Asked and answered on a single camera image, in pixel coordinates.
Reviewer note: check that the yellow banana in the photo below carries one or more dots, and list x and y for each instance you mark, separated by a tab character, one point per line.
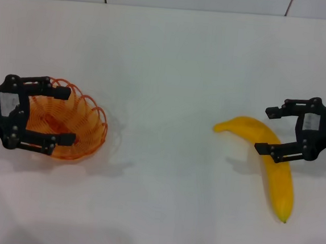
277	183

